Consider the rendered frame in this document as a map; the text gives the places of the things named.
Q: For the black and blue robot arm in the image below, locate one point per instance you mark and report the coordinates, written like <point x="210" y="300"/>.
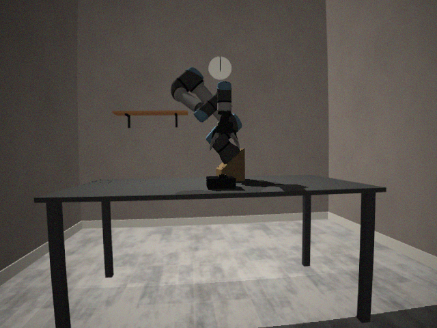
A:
<point x="192" y="80"/>

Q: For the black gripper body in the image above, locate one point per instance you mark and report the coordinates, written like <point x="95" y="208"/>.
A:
<point x="225" y="127"/>

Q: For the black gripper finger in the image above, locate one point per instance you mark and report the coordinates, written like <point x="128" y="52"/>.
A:
<point x="234" y="137"/>
<point x="215" y="135"/>

